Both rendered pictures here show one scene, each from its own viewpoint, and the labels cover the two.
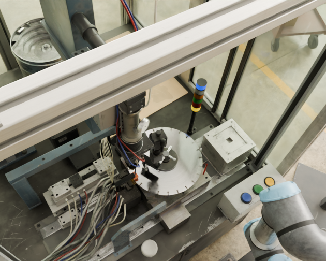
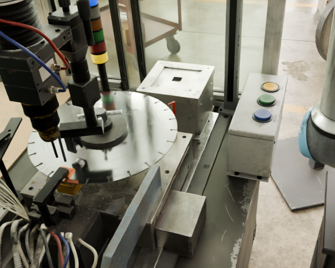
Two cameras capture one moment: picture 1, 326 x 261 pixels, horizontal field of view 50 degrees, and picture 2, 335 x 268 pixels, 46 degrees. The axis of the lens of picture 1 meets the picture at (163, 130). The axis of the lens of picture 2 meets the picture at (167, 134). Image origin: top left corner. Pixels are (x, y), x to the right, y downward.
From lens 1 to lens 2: 0.85 m
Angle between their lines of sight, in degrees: 27
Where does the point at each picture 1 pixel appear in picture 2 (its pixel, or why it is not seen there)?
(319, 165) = not seen: hidden behind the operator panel
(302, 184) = (277, 160)
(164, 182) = (127, 155)
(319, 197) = (303, 161)
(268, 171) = (257, 80)
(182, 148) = (119, 106)
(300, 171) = not seen: hidden behind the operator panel
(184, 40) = not seen: outside the picture
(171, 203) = (161, 196)
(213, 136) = (152, 86)
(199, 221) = (222, 208)
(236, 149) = (195, 82)
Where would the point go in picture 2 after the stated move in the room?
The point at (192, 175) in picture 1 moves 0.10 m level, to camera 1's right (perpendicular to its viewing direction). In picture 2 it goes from (165, 125) to (202, 109)
